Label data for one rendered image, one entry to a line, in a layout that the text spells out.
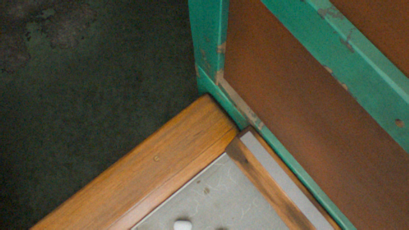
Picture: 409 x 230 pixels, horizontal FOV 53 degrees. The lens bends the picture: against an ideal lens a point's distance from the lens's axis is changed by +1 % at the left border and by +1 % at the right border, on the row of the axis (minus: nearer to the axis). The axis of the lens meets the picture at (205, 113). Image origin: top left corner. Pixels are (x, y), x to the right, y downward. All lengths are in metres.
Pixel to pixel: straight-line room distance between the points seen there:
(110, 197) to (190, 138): 0.19
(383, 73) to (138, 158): 0.57
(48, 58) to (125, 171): 1.07
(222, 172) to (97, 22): 1.15
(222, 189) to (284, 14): 0.50
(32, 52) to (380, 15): 1.65
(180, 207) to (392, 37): 0.59
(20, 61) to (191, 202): 1.21
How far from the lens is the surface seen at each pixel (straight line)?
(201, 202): 0.81
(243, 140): 0.70
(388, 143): 0.41
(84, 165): 1.63
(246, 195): 0.81
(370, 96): 0.35
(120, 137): 1.62
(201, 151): 0.79
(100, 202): 0.81
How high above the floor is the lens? 1.54
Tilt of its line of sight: 75 degrees down
